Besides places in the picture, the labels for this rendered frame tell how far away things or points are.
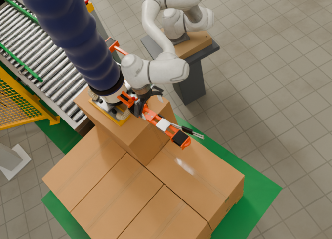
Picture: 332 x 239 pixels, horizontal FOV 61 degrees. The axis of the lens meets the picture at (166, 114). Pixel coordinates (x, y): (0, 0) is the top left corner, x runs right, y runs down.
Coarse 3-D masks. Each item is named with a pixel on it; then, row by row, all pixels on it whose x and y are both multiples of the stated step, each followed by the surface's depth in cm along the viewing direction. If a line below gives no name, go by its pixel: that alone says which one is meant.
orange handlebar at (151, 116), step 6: (114, 48) 204; (120, 48) 201; (126, 54) 197; (120, 96) 181; (126, 96) 180; (126, 102) 177; (144, 108) 172; (144, 114) 170; (150, 114) 169; (156, 114) 168; (150, 120) 166; (168, 132) 161; (186, 144) 155
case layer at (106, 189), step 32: (96, 128) 238; (64, 160) 229; (96, 160) 223; (128, 160) 217; (160, 160) 212; (192, 160) 207; (64, 192) 215; (96, 192) 210; (128, 192) 205; (160, 192) 200; (192, 192) 195; (224, 192) 191; (96, 224) 198; (128, 224) 194; (160, 224) 189; (192, 224) 185
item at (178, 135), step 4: (176, 132) 158; (180, 132) 158; (172, 136) 157; (176, 136) 157; (180, 136) 156; (184, 136) 156; (188, 136) 155; (172, 140) 159; (176, 140) 156; (180, 140) 155; (184, 140) 155; (180, 144) 154; (184, 144) 155
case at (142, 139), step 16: (80, 96) 206; (96, 112) 196; (160, 112) 186; (112, 128) 186; (128, 128) 184; (144, 128) 182; (176, 128) 218; (128, 144) 178; (144, 144) 192; (160, 144) 211; (144, 160) 205
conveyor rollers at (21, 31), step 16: (0, 16) 347; (16, 16) 342; (0, 32) 331; (16, 32) 325; (32, 32) 320; (0, 48) 321; (16, 48) 316; (32, 48) 311; (48, 48) 304; (16, 64) 298; (32, 64) 292; (64, 64) 286; (32, 80) 281; (64, 80) 274; (80, 80) 267; (48, 96) 269; (64, 96) 262; (80, 112) 249
